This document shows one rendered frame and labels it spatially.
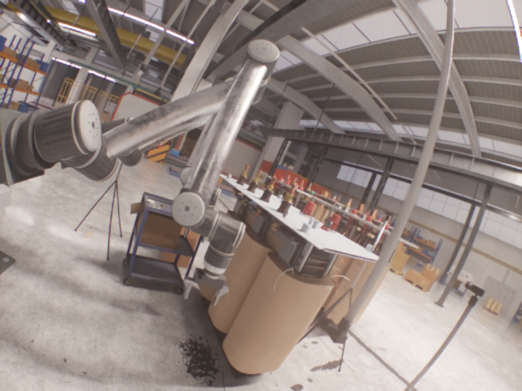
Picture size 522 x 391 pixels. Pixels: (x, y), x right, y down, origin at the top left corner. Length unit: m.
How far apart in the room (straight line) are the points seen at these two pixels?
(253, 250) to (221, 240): 0.86
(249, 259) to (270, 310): 0.46
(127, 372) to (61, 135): 1.51
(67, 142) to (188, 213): 0.50
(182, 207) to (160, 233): 1.59
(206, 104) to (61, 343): 1.81
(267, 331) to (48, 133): 1.53
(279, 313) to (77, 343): 1.45
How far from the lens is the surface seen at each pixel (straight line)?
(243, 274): 1.80
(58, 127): 0.89
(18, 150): 1.02
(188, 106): 1.10
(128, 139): 1.09
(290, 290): 1.41
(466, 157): 9.83
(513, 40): 11.97
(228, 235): 0.88
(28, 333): 1.99
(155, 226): 2.26
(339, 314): 3.15
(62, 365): 1.83
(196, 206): 0.71
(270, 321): 1.52
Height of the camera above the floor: 1.55
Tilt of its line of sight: 5 degrees down
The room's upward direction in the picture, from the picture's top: 24 degrees clockwise
